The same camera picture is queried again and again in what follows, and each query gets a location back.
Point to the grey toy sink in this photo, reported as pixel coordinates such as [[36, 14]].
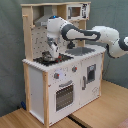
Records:
[[79, 51]]

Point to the black toy faucet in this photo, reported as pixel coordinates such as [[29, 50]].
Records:
[[70, 45]]

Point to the toy fridge door dispenser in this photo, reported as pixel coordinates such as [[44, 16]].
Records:
[[90, 76]]

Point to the red left knob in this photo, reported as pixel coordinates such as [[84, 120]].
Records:
[[56, 75]]

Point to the grey range hood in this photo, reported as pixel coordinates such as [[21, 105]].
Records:
[[47, 16]]

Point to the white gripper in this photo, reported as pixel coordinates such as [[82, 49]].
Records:
[[54, 50]]

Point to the toy microwave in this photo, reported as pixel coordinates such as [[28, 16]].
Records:
[[77, 11]]

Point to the silver toy pot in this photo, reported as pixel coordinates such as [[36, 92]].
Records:
[[46, 56]]

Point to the red knob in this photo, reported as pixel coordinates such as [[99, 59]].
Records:
[[56, 75], [74, 69]]

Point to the black toy stovetop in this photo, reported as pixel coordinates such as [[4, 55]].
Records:
[[61, 58]]

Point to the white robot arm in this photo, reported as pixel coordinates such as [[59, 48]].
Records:
[[57, 26]]

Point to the wooden toy kitchen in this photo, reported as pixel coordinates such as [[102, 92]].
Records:
[[40, 84]]

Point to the toy oven door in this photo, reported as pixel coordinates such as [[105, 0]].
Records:
[[65, 95]]

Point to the red right knob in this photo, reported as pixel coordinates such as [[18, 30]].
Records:
[[74, 69]]

